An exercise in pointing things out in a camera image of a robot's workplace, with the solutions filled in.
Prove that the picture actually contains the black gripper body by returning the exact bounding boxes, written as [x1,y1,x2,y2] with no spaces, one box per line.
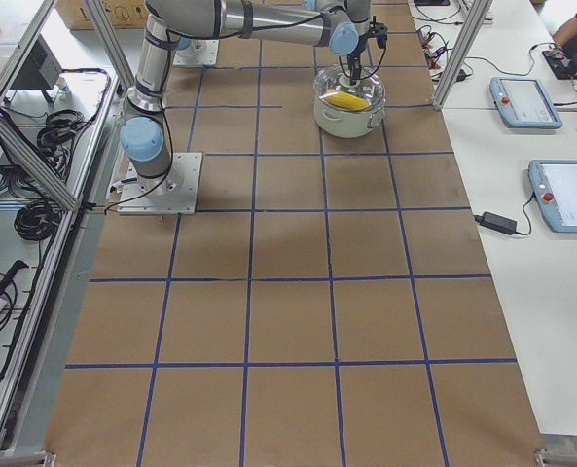
[339,18,388,73]

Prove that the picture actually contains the yellow corn cob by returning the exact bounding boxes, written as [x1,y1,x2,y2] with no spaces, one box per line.
[324,91,371,112]

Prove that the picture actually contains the glass pot lid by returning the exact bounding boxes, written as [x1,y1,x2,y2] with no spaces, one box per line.
[313,65,386,113]

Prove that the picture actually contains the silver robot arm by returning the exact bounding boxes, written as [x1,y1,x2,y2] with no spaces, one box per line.
[120,0,387,196]

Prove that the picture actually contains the pale green steel pot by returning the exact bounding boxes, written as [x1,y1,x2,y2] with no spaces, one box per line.
[313,94,385,138]

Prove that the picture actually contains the far blue teach pendant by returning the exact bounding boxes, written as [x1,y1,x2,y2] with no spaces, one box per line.
[489,77,562,130]

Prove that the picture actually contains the blue teach pendant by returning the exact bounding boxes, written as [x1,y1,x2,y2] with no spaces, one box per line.
[489,77,562,130]
[528,160,577,234]

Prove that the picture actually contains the black power brick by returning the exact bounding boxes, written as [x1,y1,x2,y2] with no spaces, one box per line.
[475,211,517,235]

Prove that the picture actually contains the cardboard box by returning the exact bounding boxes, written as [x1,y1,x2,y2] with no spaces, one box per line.
[55,0,148,30]

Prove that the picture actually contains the near blue teach pendant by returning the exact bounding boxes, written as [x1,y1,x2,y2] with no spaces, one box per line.
[528,160,577,234]

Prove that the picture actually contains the grey box on stand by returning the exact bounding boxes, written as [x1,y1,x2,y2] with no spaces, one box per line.
[10,35,62,103]

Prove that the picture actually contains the aluminium frame post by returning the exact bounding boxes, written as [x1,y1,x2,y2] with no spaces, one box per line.
[432,0,492,110]

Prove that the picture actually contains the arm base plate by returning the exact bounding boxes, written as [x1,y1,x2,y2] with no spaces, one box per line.
[172,38,219,67]
[116,152,202,215]

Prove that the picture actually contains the black cable bundle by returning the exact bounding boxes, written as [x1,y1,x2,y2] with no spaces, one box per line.
[35,109,86,162]

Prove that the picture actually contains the coiled black cables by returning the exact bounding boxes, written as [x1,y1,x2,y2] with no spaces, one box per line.
[14,201,58,242]

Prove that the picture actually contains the aluminium frame rail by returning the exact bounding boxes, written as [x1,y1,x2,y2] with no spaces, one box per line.
[0,107,80,211]

